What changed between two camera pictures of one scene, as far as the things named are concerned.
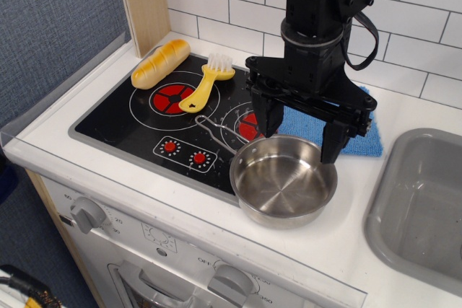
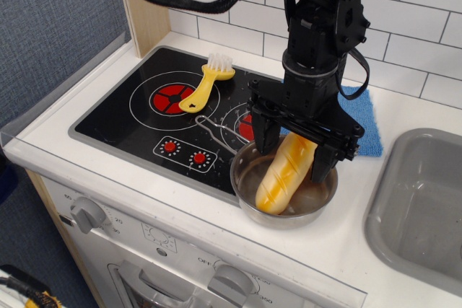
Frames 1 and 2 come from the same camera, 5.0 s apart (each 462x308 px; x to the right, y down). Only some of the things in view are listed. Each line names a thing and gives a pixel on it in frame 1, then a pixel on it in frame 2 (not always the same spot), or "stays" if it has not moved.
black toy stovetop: x=146 y=127 stays
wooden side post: x=146 y=8 stays
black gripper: x=314 y=75 → x=307 y=102
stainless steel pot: x=280 y=181 stays
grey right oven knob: x=232 y=283 stays
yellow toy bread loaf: x=164 y=60 → x=285 y=172
